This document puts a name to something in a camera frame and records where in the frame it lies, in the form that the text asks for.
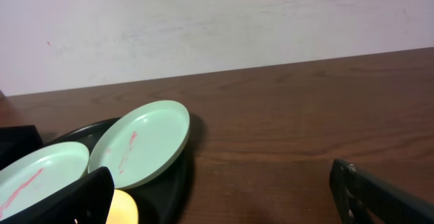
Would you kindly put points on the green plate with red smear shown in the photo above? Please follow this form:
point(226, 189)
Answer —
point(41, 173)

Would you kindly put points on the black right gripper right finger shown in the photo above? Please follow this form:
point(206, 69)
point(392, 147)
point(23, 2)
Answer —
point(358, 194)

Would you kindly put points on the round black tray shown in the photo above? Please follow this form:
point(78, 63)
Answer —
point(160, 201)

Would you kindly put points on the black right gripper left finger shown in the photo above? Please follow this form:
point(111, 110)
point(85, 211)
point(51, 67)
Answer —
point(86, 200)

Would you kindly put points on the yellow plate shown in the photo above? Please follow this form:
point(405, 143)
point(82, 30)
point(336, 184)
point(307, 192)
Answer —
point(123, 209)

